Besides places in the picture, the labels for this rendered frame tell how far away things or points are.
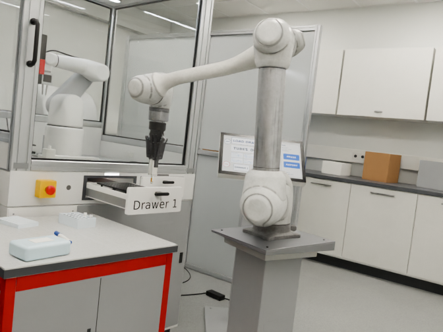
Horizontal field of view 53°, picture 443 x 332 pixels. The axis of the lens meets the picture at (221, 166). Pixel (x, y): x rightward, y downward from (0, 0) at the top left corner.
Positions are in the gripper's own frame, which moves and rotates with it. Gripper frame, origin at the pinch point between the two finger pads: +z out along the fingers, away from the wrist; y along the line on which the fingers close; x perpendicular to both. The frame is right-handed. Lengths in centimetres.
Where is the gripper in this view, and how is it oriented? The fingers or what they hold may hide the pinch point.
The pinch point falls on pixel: (153, 166)
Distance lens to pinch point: 200.9
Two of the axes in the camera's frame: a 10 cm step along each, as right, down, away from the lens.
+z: -1.1, 9.9, 0.7
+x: -6.7, -0.3, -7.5
